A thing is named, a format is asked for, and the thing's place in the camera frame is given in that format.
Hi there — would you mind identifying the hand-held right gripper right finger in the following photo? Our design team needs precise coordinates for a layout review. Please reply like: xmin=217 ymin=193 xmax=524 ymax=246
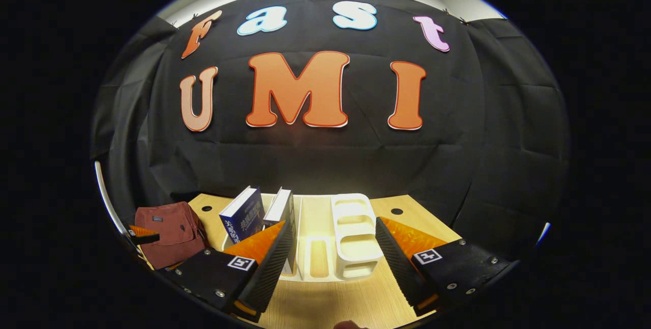
xmin=375 ymin=216 xmax=519 ymax=317

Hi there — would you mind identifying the dark red schoolbag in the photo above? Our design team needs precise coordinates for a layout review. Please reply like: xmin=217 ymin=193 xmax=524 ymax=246
xmin=134 ymin=201 xmax=210 ymax=271

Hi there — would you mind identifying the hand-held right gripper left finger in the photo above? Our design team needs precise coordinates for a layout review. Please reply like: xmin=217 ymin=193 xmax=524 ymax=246
xmin=162 ymin=220 xmax=295 ymax=323

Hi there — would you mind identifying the black and white book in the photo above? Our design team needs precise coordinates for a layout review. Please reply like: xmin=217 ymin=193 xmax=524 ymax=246
xmin=263 ymin=188 xmax=297 ymax=275

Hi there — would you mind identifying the white plastic bookshelf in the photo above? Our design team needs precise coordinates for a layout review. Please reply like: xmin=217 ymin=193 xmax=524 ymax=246
xmin=222 ymin=193 xmax=386 ymax=283

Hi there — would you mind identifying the blue cover book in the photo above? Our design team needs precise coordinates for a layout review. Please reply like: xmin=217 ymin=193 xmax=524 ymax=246
xmin=219 ymin=185 xmax=266 ymax=245

